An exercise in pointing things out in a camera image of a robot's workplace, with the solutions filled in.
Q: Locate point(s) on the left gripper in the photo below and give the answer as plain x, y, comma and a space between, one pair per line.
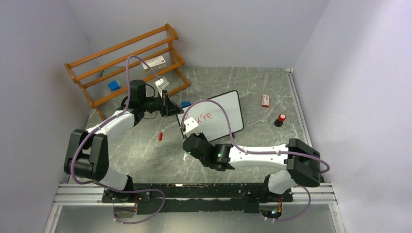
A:
167, 107

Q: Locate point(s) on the small whiteboard with black frame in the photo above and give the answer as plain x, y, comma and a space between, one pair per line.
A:
212, 117

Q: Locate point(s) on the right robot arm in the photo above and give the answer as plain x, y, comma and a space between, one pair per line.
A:
296, 163

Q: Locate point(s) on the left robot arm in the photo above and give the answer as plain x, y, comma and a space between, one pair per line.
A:
88, 153

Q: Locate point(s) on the blue eraser on table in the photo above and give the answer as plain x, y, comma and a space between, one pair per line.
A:
186, 104

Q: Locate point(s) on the white red box on shelf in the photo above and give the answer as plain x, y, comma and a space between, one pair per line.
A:
156, 63

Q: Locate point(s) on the wooden tiered shelf rack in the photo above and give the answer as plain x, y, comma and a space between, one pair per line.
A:
109, 70

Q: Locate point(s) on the blue eraser on shelf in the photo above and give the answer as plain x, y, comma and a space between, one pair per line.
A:
114, 85

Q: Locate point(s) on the small red white box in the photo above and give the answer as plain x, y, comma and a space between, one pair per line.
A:
265, 101

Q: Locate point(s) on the red black stamp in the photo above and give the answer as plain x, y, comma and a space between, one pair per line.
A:
280, 120

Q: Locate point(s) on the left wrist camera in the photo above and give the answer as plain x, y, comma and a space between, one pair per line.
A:
161, 84

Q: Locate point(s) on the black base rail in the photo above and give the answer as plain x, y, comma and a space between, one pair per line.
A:
206, 197

